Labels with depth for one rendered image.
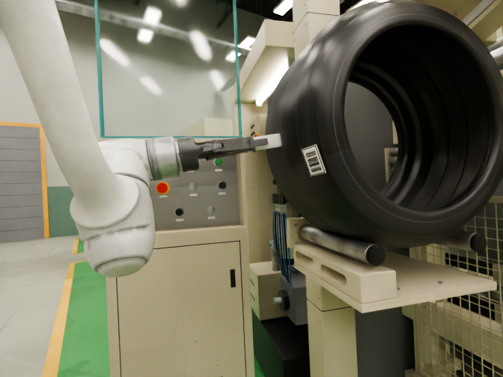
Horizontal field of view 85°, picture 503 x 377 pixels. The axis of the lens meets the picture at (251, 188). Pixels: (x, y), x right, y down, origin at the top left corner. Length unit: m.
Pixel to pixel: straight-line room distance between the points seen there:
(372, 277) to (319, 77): 0.43
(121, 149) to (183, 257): 0.66
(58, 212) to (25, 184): 1.03
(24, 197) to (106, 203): 8.94
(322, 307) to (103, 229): 0.80
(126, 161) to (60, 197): 8.78
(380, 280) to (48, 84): 0.65
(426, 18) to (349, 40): 0.20
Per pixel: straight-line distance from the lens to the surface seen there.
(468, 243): 0.84
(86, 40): 10.41
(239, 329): 1.27
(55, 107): 0.41
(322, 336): 1.11
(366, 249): 0.64
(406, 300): 0.72
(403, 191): 1.05
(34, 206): 9.35
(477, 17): 1.13
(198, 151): 0.59
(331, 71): 0.62
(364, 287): 0.65
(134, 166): 0.56
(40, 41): 0.43
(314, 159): 0.57
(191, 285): 1.18
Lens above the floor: 1.05
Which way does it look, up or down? level
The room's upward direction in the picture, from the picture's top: 3 degrees counter-clockwise
